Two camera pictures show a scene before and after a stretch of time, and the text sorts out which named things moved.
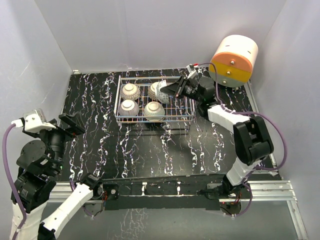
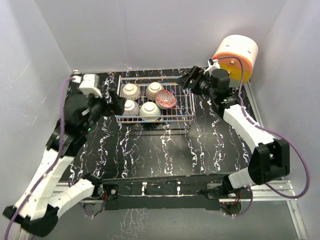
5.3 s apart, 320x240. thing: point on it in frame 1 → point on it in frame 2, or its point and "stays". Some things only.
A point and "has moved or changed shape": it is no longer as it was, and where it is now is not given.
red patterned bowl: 162,97 → 165,99
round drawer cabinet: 233,60 stays
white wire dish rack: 139,99 stays
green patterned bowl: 154,108 has moved or changed shape
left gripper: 75,119 → 116,108
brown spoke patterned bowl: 130,92 stays
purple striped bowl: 128,107 stays
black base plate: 183,193 stays
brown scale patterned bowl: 152,91 stays
